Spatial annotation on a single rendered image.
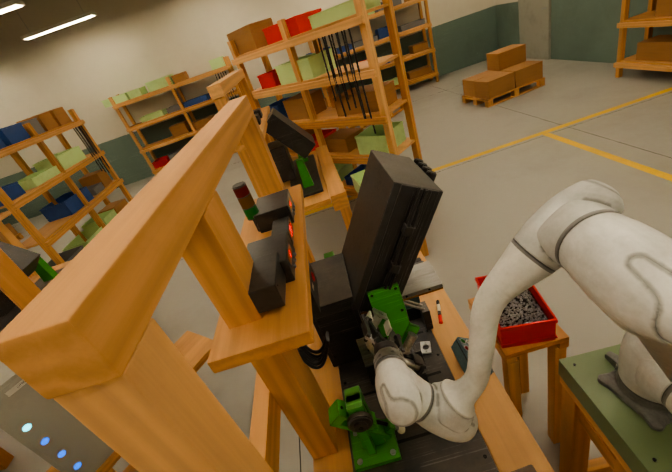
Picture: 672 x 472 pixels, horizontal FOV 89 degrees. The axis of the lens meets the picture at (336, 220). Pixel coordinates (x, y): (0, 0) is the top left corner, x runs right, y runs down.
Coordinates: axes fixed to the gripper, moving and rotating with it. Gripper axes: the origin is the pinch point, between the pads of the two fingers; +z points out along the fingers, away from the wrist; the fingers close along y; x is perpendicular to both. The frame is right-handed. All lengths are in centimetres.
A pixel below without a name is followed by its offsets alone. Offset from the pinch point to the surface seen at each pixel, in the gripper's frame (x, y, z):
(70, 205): 218, 348, 417
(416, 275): -14.7, -14.3, 25.1
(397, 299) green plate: -8.9, -3.8, 4.4
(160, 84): 23, 459, 788
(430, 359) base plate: 9.5, -29.9, 9.2
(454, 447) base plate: 18.0, -33.1, -21.6
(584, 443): 9, -92, -4
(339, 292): 1.5, 13.8, 13.6
